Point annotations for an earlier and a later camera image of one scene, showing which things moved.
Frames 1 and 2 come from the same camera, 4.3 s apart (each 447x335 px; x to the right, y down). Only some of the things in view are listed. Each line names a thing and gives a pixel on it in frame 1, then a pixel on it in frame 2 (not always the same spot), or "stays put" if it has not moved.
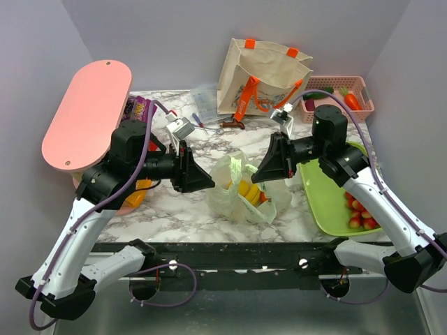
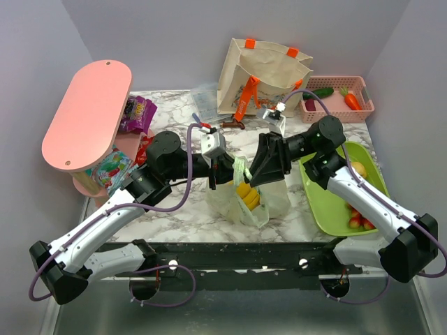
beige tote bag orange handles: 258,77 stays put
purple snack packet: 137,107 stays put
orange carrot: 350,100 stays put
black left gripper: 188,176 → 221,168
